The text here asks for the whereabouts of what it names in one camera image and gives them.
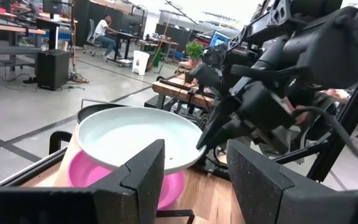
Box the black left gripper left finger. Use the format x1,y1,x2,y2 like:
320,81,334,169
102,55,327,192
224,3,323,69
0,139,166,224

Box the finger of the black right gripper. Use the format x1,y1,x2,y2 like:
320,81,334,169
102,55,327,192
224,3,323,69
196,95,241,150
206,119,256,150

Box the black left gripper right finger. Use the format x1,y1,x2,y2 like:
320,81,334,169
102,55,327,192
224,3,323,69
226,139,358,224

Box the pink plate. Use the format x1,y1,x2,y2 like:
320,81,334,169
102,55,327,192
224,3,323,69
67,149,186,211

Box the white plate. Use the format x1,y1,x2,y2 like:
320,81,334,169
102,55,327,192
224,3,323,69
78,106,207,175

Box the dark grey plate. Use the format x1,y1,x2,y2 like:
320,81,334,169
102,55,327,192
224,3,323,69
76,103,127,125

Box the black robot device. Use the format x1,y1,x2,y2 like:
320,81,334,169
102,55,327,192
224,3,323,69
189,42,228,94

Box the wooden bench with clamps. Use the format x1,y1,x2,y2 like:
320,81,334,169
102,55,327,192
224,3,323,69
151,73,216,115

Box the small green potted plant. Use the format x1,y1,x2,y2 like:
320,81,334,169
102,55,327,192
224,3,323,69
185,40,205,68

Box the lit blue computer monitor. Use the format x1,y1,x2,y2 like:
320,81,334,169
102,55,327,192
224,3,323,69
209,30,231,48

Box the green bin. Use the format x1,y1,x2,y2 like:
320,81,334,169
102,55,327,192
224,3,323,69
152,51,162,68

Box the white waste bin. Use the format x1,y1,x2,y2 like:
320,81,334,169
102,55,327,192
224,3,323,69
132,50,150,76

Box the black office desk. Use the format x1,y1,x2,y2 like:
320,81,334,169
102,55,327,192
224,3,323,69
108,30,140,65

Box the black computer tower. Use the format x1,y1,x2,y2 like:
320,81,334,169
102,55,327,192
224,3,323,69
36,49,71,91

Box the person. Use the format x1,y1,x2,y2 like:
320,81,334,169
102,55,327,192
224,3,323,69
93,14,122,60

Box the grey swivel chair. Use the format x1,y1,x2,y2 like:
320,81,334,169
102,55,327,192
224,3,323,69
83,19,104,57

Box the black standing desk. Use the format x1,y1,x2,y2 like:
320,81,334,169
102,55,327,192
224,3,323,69
35,17,75,51

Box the long wooden workbench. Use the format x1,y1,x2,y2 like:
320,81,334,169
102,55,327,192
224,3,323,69
0,21,47,68

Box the black frame wooden shelf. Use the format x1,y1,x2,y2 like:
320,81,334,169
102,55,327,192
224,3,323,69
0,98,245,224

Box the thick black cable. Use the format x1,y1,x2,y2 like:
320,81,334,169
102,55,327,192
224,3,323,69
293,105,358,170

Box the black rig frame post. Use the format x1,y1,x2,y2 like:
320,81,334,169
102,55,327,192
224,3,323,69
273,58,358,184

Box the coiled floor cables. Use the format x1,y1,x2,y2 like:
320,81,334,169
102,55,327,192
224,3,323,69
68,71,90,84

